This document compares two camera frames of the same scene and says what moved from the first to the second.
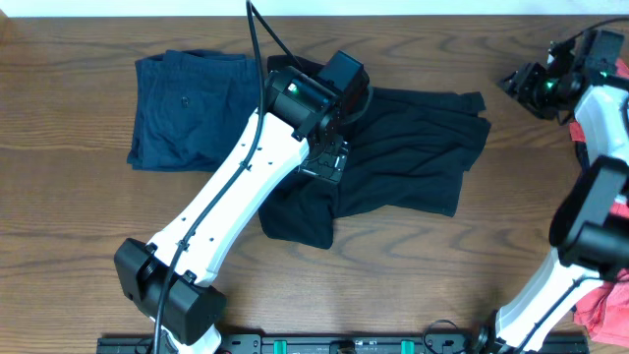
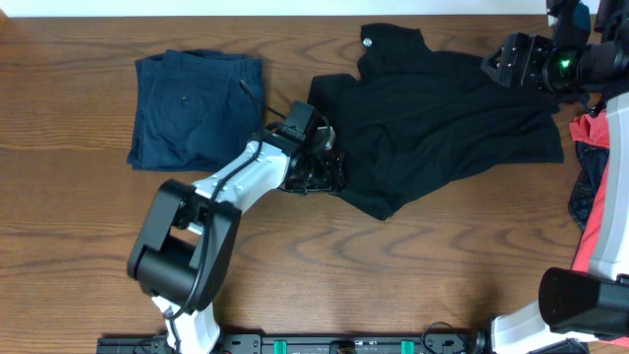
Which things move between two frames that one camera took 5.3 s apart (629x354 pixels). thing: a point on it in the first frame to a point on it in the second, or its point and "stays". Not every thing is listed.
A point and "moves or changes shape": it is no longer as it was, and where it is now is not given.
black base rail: (322, 344) stays
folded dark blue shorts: (190, 108) stays
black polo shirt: (408, 151) moves or changes shape
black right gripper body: (538, 90) to (540, 51)
